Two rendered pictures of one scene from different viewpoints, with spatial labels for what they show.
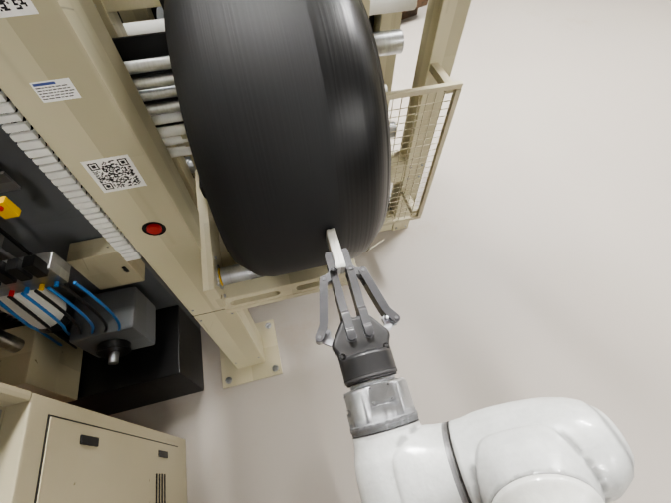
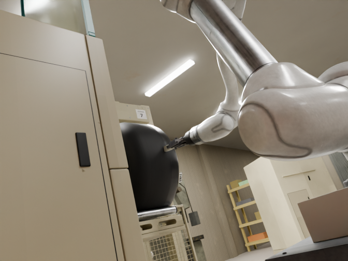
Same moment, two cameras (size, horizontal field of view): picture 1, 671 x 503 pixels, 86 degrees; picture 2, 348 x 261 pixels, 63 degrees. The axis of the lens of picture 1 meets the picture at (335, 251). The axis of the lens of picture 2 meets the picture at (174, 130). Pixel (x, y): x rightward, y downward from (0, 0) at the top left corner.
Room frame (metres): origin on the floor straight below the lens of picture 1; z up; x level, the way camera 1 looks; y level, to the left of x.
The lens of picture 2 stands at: (-0.96, 0.69, 0.72)
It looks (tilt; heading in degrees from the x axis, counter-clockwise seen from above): 21 degrees up; 329
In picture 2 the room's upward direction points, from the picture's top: 16 degrees counter-clockwise
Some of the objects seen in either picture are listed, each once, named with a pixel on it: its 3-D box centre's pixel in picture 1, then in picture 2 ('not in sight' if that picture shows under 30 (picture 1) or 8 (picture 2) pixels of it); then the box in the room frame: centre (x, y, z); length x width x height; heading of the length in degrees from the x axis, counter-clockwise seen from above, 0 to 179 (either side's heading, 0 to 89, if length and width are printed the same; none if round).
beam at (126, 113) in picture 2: not in sight; (106, 117); (0.93, 0.12, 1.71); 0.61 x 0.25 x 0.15; 105
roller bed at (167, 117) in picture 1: (170, 101); not in sight; (0.92, 0.47, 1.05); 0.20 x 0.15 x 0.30; 105
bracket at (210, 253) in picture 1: (210, 234); not in sight; (0.56, 0.33, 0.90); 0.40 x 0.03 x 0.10; 15
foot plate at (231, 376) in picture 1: (249, 351); not in sight; (0.52, 0.40, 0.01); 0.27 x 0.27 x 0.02; 15
